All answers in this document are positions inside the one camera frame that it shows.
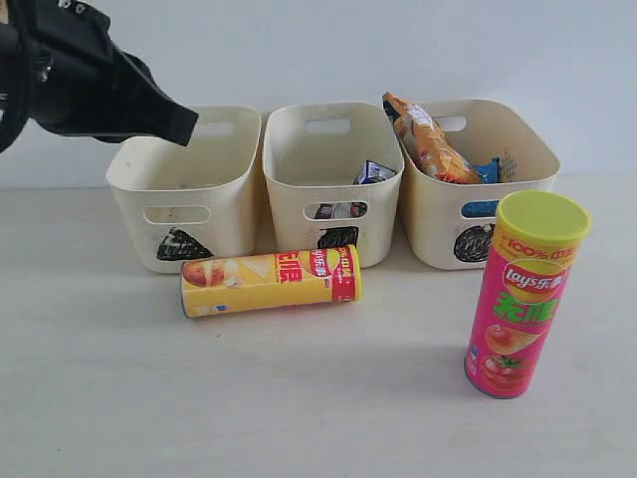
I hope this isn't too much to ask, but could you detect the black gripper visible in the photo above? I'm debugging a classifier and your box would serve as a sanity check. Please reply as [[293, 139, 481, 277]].
[[1, 1, 199, 149]]

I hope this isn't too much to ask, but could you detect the blue white milk carton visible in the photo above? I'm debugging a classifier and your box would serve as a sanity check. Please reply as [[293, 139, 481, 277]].
[[314, 159, 397, 220]]

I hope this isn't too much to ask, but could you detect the yellow Lays chips can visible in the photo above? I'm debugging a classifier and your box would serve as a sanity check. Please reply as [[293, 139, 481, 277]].
[[181, 245, 362, 319]]

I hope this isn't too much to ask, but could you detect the orange instant noodle bag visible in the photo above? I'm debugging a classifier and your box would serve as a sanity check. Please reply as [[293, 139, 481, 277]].
[[382, 92, 483, 184]]

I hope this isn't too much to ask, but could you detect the blue instant noodle bag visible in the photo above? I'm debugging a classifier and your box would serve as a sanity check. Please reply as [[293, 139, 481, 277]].
[[460, 156, 517, 219]]

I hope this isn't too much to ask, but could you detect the pink Lays chips can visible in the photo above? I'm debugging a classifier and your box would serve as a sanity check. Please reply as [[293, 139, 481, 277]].
[[464, 190, 591, 398]]

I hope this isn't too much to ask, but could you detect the left cream plastic bin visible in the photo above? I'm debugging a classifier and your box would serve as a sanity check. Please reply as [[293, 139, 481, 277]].
[[106, 106, 263, 274]]

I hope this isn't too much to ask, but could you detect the cream plastic bin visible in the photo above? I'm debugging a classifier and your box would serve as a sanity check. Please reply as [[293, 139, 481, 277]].
[[263, 103, 404, 268], [106, 106, 263, 274], [399, 100, 560, 270]]

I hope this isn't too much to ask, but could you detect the middle cream plastic bin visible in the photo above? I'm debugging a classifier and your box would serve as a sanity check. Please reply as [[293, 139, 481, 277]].
[[263, 103, 404, 268]]

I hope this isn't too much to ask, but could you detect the right cream plastic bin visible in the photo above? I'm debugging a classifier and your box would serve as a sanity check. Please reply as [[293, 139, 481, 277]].
[[399, 100, 560, 270]]

